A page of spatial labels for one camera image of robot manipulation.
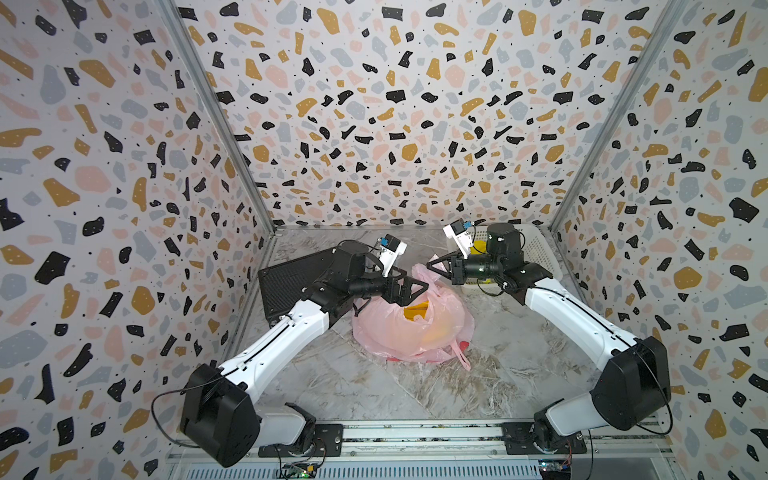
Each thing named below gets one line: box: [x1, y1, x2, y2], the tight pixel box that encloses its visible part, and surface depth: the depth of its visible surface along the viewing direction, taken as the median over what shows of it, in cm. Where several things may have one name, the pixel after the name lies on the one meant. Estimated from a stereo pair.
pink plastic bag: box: [352, 256, 475, 371], surface depth 82 cm
